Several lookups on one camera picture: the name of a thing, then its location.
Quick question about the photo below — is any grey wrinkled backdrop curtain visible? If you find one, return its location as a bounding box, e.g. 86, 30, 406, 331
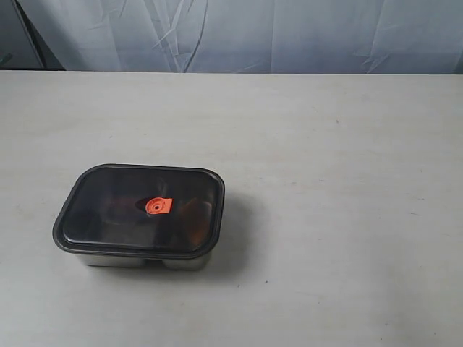
1, 1, 462, 74

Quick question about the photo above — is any stainless steel lunch box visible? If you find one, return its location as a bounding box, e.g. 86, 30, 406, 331
77, 252, 212, 271

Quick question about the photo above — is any dark transparent box lid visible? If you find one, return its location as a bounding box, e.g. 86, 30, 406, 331
52, 164, 225, 260

